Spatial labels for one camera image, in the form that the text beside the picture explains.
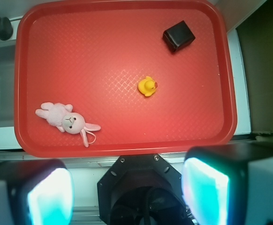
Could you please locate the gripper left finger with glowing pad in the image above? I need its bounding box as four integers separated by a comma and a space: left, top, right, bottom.
0, 159, 74, 225

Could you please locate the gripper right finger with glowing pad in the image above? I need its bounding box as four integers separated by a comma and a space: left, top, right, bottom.
181, 142, 273, 225

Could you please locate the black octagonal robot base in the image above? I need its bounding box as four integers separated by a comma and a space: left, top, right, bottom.
97, 154, 195, 225

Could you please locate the yellow rubber duck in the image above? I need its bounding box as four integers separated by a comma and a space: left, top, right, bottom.
137, 76, 158, 97

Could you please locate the pink plush bunny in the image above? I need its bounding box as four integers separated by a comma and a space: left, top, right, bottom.
35, 102, 101, 148

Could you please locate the red plastic tray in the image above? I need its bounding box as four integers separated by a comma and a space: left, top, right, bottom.
14, 0, 237, 158

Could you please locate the black cube box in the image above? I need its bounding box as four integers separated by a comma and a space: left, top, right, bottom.
162, 21, 196, 53

